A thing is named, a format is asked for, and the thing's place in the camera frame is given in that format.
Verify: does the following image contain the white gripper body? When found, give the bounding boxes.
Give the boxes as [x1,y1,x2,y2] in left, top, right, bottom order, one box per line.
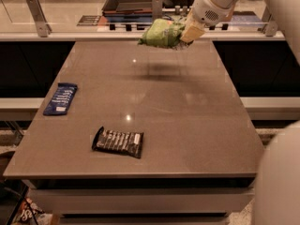
[192,0,234,26]

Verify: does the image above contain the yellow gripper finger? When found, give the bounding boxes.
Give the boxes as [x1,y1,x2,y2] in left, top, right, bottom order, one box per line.
[180,18,204,43]

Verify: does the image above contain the green jalapeno chip bag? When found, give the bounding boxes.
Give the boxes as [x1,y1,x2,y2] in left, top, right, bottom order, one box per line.
[138,19,185,49]

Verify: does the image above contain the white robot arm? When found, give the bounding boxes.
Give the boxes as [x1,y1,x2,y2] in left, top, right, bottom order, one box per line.
[181,0,300,225]

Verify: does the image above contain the blue rxbar blueberry bar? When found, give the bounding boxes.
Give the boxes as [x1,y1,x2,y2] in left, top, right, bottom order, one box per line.
[43,82,78,116]

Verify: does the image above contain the snack bag under table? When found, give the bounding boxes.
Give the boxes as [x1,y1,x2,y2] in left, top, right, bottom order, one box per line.
[11,198,53,225]

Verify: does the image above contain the cardboard box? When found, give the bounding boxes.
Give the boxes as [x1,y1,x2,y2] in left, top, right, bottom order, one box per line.
[224,4,235,22]

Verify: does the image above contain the orange-rimmed grey tray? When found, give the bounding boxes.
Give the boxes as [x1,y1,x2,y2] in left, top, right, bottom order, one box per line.
[102,0,152,15]

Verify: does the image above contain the black snack bar wrapper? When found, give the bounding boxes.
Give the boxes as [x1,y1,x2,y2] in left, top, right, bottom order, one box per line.
[92,127,143,158]

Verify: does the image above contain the glass barrier panel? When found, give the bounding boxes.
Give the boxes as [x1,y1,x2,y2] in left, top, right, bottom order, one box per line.
[0,0,282,35]

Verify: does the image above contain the middle metal glass bracket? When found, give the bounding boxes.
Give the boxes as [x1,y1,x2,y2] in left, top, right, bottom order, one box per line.
[152,0,163,21]

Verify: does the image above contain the metal glass bracket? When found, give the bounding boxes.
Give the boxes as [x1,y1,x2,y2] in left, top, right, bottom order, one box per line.
[25,0,52,38]
[262,7,278,37]
[152,0,163,21]

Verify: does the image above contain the right metal glass bracket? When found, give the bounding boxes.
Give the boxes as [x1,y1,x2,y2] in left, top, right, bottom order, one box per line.
[262,7,278,37]

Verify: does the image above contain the left metal glass bracket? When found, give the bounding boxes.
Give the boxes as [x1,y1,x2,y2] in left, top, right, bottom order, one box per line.
[25,0,52,38]

